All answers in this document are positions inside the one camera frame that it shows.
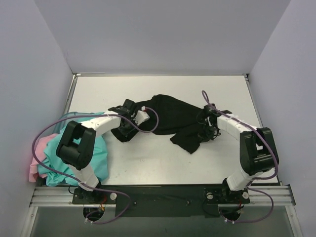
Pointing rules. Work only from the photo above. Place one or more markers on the clear plastic bin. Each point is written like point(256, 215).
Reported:
point(68, 117)

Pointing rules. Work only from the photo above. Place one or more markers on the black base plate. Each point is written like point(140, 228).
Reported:
point(165, 200)

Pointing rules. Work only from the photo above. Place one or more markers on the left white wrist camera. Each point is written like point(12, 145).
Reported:
point(141, 116)

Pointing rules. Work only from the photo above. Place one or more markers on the black t shirt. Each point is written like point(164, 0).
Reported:
point(170, 116)

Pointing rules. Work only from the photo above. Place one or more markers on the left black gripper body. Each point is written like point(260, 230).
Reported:
point(125, 129)

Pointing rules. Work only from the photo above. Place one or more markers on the pink t shirt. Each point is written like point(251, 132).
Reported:
point(39, 151)

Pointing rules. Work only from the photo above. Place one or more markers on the aluminium rail frame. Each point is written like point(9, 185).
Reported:
point(258, 196)

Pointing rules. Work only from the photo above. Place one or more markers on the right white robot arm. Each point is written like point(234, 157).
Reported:
point(257, 149)

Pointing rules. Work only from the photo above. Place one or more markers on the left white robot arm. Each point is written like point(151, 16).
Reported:
point(78, 139)

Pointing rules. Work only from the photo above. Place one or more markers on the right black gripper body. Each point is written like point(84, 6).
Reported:
point(206, 129)

